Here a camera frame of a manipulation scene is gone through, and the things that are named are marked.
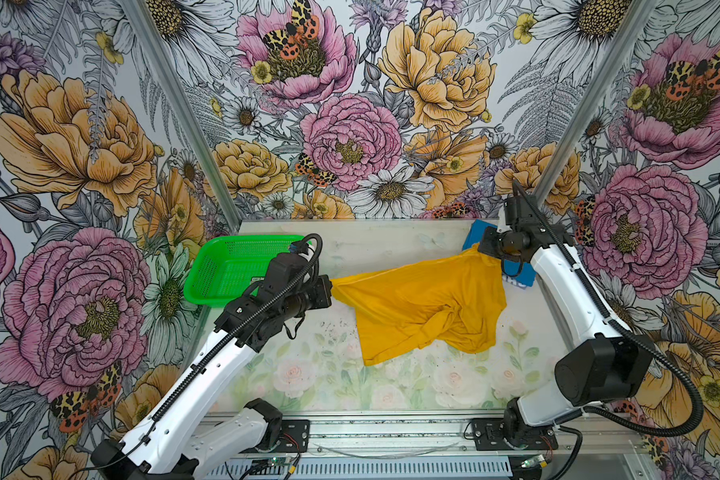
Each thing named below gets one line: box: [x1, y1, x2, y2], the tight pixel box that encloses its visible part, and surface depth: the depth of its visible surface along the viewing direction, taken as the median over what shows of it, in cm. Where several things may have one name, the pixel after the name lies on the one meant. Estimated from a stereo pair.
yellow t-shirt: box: [330, 244, 507, 366], surface depth 93 cm
